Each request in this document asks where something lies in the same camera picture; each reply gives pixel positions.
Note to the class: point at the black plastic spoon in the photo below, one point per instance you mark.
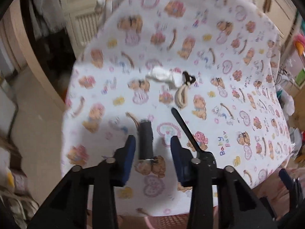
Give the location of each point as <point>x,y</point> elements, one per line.
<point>205,157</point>

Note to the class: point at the bear print table cloth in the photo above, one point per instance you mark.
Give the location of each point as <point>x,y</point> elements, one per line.
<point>227,52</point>

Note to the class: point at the curved wooden frame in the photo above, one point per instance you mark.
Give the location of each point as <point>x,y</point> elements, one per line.
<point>22,51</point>

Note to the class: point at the crumpled white tissue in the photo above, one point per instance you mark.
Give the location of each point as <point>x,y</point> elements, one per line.
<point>166,76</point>

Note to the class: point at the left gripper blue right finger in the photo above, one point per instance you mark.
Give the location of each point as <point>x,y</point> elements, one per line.
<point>185,169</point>

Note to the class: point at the grey hanging jeans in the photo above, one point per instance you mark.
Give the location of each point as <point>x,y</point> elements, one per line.
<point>47,17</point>

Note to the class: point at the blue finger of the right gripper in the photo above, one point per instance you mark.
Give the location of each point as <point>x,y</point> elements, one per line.
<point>288,182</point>

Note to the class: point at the dark grey cylindrical tube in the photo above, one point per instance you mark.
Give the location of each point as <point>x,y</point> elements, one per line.
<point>145,140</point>

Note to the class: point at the cream panelled cabinet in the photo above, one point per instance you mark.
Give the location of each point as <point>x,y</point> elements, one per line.
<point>82,22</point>

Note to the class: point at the pink plastic trash basket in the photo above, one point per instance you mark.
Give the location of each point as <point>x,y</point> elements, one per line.
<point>175,221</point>

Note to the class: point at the cream wardrobe with handles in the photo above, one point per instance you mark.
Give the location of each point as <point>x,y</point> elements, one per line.
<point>282,13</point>

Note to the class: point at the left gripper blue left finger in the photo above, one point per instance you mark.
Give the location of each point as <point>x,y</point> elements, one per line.
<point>122,166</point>

